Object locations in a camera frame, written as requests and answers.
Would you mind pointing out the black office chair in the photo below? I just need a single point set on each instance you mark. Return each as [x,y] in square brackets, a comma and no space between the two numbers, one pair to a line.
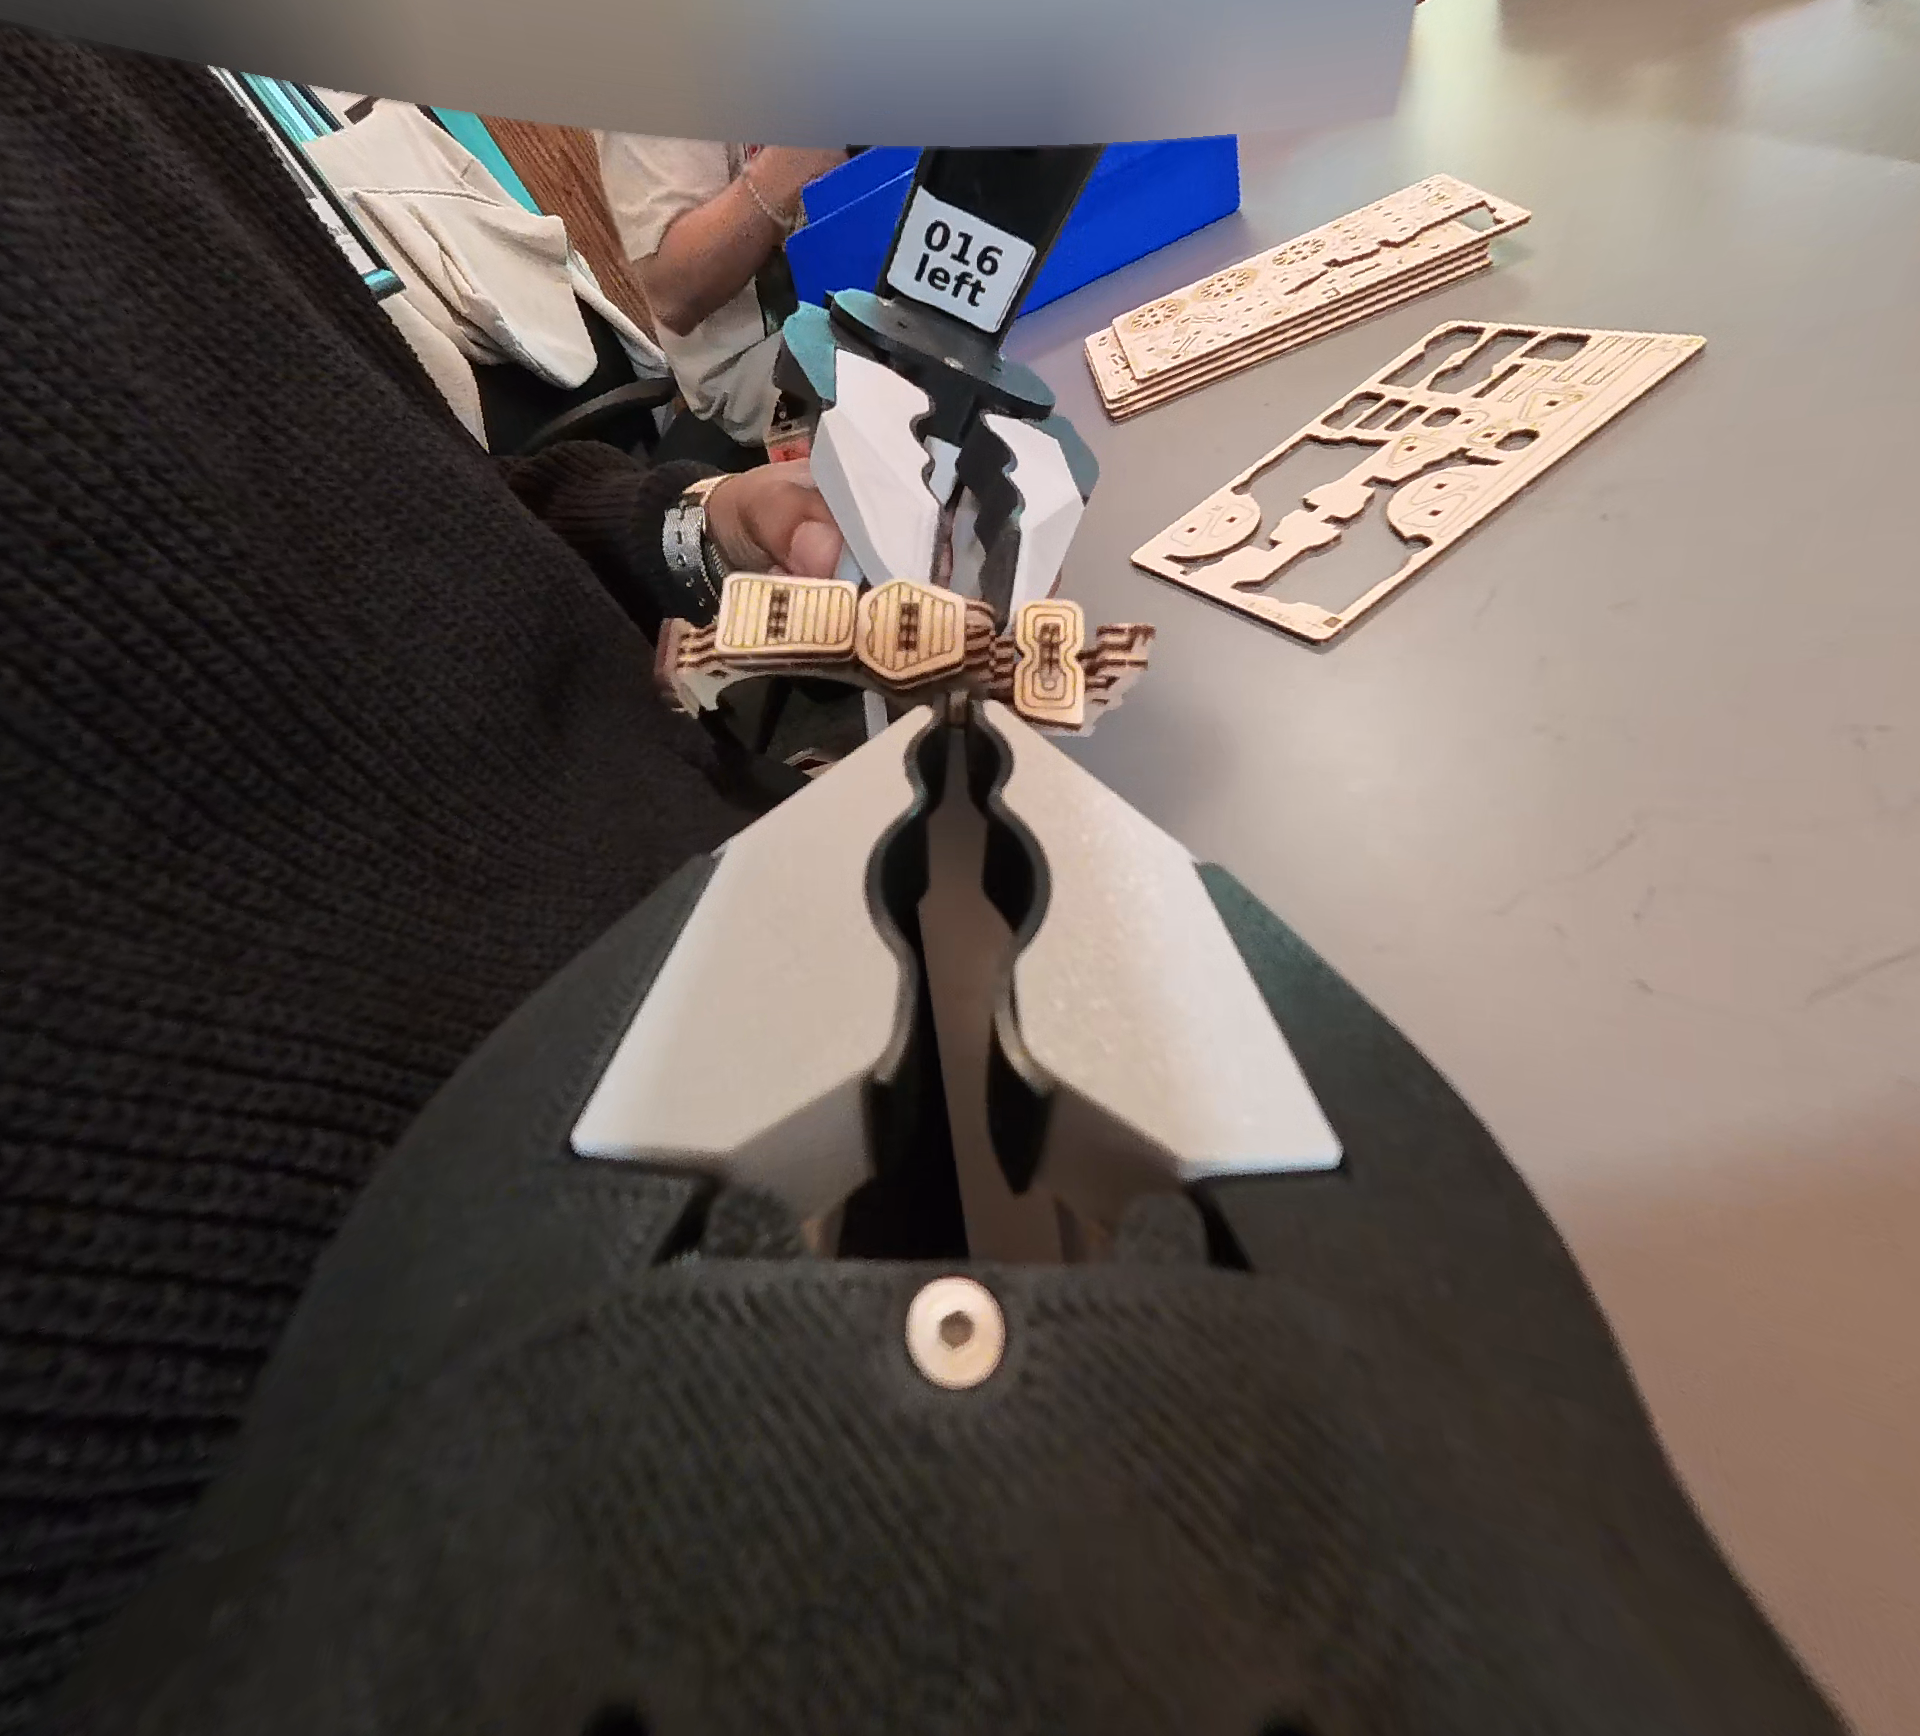
[601,409]

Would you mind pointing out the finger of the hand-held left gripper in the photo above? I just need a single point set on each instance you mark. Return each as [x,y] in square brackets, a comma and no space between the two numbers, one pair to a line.
[871,477]
[1051,506]

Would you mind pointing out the person's left hand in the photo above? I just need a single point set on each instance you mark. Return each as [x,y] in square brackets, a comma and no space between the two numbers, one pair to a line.
[772,520]

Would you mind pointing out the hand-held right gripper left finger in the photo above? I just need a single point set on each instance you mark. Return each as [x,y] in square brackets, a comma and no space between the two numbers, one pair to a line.
[734,1016]

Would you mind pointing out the grey desk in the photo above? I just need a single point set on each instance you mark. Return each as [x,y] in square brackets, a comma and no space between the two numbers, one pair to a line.
[1651,940]

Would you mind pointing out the person's left forearm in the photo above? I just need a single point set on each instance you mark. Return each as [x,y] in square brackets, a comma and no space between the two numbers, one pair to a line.
[601,506]

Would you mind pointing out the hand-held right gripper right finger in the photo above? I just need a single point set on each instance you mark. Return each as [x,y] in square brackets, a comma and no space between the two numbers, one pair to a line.
[1171,1016]

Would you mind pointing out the punched wooden puzzle sheet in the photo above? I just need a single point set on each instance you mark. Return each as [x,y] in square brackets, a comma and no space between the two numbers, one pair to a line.
[1635,371]

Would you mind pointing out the blue plastic bin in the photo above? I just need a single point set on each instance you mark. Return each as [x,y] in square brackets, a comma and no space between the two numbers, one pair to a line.
[1154,215]

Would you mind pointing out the white jacket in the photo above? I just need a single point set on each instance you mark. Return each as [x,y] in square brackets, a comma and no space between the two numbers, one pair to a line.
[480,266]

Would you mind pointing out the silver wristwatch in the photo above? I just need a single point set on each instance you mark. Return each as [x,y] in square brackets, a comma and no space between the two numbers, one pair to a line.
[693,550]

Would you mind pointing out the stack of wooden puzzle sheets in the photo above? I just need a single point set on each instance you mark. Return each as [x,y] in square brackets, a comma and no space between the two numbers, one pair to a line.
[1304,280]

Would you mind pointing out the wooden puzzle model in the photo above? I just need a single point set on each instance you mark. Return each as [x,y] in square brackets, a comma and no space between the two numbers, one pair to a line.
[901,627]

